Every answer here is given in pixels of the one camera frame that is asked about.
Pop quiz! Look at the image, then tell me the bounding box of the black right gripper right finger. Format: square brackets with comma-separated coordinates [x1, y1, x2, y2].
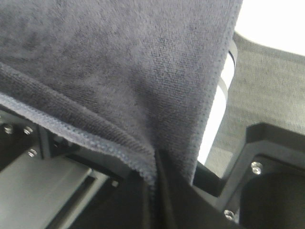
[156, 123, 305, 229]

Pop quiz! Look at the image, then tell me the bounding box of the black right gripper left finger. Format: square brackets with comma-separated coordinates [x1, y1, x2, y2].
[0, 106, 151, 229]

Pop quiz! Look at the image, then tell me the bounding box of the dark grey towel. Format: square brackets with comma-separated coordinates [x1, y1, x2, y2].
[0, 0, 242, 186]

